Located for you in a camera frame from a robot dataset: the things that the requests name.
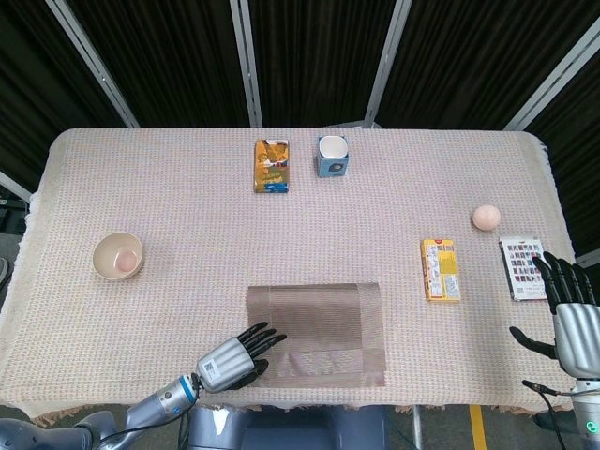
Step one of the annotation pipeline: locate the black curtain backdrop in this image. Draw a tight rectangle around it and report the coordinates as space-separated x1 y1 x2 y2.
0 0 600 257

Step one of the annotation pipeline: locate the right silver and black robot hand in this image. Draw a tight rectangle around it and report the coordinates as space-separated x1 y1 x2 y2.
508 250 600 382

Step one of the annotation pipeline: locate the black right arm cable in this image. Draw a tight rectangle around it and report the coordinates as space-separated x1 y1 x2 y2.
520 379 576 450

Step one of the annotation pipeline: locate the grey metal table leg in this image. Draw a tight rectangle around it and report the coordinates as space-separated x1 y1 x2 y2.
412 405 426 450

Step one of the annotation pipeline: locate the light blue speaker box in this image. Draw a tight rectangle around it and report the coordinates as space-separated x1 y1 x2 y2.
316 135 351 179

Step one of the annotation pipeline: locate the brown woven placemat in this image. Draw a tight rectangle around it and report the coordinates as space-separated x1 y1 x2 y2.
246 281 387 388

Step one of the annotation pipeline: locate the light brown bowl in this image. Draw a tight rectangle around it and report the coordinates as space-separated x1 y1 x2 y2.
91 232 144 282

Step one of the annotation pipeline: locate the yellow printed box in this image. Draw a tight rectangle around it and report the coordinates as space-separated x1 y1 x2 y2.
419 238 462 303

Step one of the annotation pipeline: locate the peach-coloured ball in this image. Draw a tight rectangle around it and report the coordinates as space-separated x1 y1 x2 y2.
472 204 502 232

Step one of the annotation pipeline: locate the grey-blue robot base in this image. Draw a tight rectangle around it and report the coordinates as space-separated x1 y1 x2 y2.
187 405 390 450

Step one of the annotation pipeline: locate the white box with picture grid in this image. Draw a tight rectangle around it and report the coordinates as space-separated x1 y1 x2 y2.
498 235 549 302

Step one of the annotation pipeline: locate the beige woven tablecloth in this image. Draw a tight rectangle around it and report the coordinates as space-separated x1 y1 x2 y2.
0 127 587 416

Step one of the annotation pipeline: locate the left silver and black robot hand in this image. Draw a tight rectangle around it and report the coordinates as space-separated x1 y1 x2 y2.
192 322 288 394

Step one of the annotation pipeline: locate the orange and blue carton box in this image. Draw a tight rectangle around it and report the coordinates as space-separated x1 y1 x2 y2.
253 138 291 194

